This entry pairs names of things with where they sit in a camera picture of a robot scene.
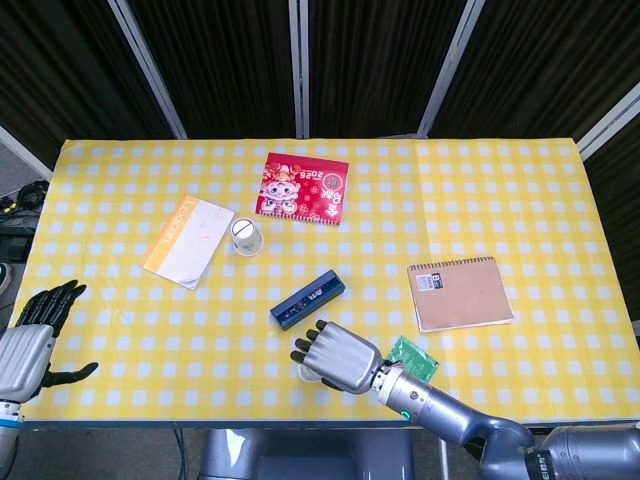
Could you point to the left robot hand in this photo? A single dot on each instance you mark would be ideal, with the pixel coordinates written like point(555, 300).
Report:
point(22, 355)

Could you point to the yellow checkered tablecloth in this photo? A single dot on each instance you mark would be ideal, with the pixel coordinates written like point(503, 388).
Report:
point(350, 240)

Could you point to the paper cup with line mark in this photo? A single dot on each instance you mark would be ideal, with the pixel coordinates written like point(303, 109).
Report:
point(247, 239)

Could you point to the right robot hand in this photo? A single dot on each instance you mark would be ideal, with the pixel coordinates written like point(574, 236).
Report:
point(345, 357)

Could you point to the white paper cup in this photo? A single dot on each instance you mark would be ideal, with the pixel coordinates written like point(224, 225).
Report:
point(306, 374)

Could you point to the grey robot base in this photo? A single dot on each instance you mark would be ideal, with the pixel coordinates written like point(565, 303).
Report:
point(310, 460)

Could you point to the green foil sachet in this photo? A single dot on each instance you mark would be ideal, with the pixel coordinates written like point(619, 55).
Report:
point(415, 357)

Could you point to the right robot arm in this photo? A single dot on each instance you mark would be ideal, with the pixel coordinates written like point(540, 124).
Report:
point(450, 407)

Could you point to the yellow white Lexicon booklet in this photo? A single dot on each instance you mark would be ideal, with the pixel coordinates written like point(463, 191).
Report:
point(192, 240)

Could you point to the white black shoe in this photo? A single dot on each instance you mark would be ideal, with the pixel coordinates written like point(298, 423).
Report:
point(4, 279)

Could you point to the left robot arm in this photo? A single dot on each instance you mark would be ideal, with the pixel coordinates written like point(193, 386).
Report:
point(7, 440)

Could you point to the brown kraft spiral notebook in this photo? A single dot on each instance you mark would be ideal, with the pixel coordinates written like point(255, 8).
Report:
point(460, 295)

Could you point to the dark ribbed partition panel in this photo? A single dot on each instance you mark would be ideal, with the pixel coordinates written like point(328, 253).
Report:
point(60, 65)
point(225, 65)
point(550, 60)
point(375, 65)
point(620, 210)

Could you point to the dark blue long box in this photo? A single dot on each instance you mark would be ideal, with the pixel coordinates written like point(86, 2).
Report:
point(307, 300)

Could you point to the black floor box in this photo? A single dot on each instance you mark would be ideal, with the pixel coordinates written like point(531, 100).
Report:
point(14, 245)

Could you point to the white partition frame post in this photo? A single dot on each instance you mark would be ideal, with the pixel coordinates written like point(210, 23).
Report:
point(22, 152)
point(145, 67)
point(299, 70)
point(447, 70)
point(610, 122)

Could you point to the red 2025 spiral calendar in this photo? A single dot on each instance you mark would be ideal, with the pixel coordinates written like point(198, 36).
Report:
point(305, 190)

